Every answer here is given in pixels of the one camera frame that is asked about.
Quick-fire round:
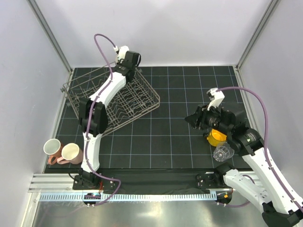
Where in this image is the pink mug left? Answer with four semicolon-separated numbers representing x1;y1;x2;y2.
43;139;63;165

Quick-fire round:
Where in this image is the white slotted cable duct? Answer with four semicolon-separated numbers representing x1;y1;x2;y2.
39;192;217;202

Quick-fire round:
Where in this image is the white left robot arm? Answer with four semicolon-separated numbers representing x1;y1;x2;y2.
78;46;141;173

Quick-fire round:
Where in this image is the grey wire dish rack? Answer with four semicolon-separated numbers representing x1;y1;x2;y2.
61;66;160;136

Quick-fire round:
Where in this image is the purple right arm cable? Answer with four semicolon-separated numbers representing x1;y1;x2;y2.
216;87;303;213

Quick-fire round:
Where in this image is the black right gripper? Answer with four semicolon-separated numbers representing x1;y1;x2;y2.
185;101;232;135

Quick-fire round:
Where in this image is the yellow mug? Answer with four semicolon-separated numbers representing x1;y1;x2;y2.
204;129;227;147

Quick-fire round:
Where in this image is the aluminium frame post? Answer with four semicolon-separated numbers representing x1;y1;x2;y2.
236;0;280;71
27;0;72;73

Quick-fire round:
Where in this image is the aluminium frame post right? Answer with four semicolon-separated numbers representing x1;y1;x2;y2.
236;0;280;71

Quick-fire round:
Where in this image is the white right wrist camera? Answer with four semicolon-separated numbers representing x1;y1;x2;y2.
206;88;225;111

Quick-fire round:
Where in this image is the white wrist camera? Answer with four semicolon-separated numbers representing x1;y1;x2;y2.
206;88;225;111
114;45;130;63

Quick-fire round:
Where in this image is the pink mug right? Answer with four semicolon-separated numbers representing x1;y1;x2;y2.
57;143;83;165

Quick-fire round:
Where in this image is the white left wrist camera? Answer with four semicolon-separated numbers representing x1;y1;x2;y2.
114;45;130;63

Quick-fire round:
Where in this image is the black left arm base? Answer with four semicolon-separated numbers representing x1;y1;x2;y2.
72;168;118;191

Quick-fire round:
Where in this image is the pink mug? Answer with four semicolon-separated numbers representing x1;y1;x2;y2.
57;143;83;165
43;139;63;165

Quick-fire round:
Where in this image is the clear glass cup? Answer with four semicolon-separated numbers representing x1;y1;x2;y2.
213;142;235;162

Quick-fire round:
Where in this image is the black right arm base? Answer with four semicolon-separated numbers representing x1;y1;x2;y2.
195;172;231;190

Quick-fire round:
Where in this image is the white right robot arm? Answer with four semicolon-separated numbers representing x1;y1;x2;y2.
185;105;303;227

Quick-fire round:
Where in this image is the aluminium frame post left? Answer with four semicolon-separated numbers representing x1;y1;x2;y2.
27;0;72;73

